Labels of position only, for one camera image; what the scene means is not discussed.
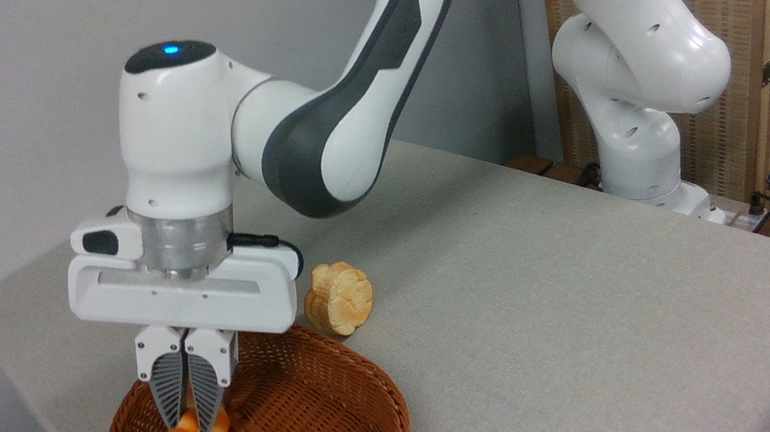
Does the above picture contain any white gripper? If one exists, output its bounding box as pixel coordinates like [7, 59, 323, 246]
[62, 221, 327, 432]

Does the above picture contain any round flower-shaped bread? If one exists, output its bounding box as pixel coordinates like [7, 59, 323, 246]
[298, 256, 380, 342]

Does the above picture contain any brown wicker basket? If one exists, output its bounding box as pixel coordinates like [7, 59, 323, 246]
[91, 308, 413, 432]

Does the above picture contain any grey tablecloth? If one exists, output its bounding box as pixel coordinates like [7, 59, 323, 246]
[0, 79, 770, 432]

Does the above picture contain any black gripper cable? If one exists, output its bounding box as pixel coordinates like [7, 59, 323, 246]
[227, 222, 308, 284]

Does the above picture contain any black base cable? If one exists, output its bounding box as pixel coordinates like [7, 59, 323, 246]
[575, 161, 605, 192]

